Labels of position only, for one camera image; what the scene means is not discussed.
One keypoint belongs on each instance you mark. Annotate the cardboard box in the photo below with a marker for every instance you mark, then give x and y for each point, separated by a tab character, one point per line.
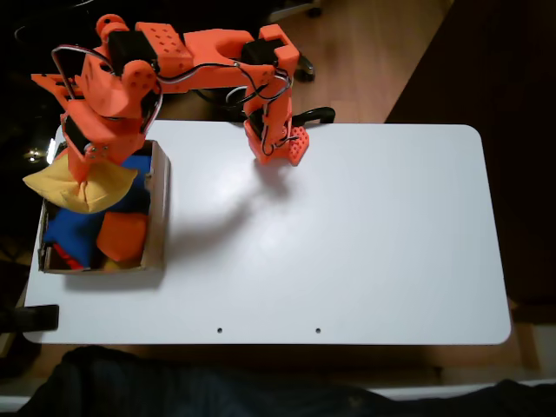
158	217

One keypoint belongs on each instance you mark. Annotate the orange gripper camera mount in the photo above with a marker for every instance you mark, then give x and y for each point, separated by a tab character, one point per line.
52	82

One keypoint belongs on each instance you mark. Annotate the black flat table clamp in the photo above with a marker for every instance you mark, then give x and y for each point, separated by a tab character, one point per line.
30	318

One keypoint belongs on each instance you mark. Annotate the office chair base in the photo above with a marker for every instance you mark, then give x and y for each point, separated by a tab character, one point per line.
299	6

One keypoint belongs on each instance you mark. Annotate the dark brown furniture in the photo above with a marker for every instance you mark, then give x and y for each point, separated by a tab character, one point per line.
486	130

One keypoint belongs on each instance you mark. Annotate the blue bean bag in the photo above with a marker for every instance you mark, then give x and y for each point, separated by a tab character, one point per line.
71	232
139	191

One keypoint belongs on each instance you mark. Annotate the person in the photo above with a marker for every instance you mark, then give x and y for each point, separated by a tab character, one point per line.
174	391

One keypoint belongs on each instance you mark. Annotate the red bean bag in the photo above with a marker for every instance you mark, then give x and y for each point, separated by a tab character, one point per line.
67	257

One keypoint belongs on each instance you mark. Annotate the large yellow bean bag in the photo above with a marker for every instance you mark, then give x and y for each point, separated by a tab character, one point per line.
104	187

